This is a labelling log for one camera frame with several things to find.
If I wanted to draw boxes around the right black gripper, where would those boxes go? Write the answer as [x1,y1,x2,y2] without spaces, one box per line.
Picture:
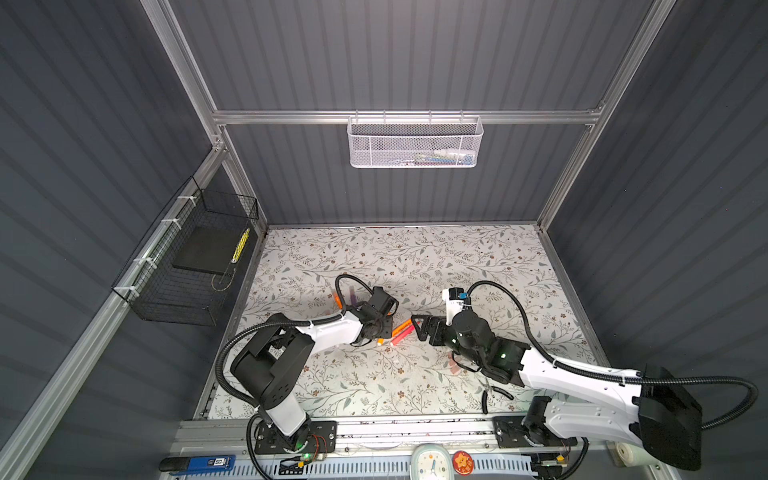
[410,312,482,368]

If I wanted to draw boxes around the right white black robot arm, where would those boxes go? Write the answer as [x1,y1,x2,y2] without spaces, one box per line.
[411,308,704,471]

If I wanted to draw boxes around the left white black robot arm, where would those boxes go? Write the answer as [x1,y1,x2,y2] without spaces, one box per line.
[230,286,399,450]

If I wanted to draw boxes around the translucent pink caps near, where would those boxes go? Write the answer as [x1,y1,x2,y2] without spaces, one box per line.
[448,354,462,375]

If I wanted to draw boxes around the yellow highlighter pen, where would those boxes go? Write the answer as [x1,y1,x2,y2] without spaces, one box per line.
[230,227,250,264]

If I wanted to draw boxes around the floral patterned table mat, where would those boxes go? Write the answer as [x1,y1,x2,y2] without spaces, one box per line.
[235,225,607,417]

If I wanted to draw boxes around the white analog clock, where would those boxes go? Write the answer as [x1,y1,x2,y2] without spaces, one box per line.
[409,444,455,480]

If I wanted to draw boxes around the red round badge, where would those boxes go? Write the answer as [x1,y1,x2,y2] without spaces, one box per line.
[452,450,475,476]

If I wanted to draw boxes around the items in white basket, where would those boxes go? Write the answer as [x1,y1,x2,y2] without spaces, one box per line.
[390,148,477,168]

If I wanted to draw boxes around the black pad in basket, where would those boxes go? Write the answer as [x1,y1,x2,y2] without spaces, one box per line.
[171,226,242,275]

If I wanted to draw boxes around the white tape roll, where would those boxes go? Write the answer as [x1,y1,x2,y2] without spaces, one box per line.
[615,442,656,468]

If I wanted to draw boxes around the blue black tool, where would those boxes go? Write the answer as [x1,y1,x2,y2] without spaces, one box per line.
[158,455,236,475]

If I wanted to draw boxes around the black handled pliers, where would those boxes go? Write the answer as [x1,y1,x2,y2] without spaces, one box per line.
[481,386,515,415]

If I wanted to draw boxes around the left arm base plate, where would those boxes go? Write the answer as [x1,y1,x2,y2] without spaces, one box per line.
[254,420,338,455]

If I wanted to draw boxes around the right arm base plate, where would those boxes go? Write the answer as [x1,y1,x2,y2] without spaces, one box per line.
[491,415,579,449]

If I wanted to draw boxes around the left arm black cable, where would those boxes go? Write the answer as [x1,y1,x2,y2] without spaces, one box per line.
[214,273,376,480]

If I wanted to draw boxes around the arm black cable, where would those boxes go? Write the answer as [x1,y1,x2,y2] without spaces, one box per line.
[466,280,760,431]
[214,273,376,480]

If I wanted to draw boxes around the white wire mesh basket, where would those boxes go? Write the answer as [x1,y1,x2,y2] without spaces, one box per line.
[346,115,484,169]

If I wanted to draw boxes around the black wire basket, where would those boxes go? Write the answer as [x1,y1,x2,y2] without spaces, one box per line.
[113,179,259,327]

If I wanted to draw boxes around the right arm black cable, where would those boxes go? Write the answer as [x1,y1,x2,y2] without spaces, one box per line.
[466,280,760,431]

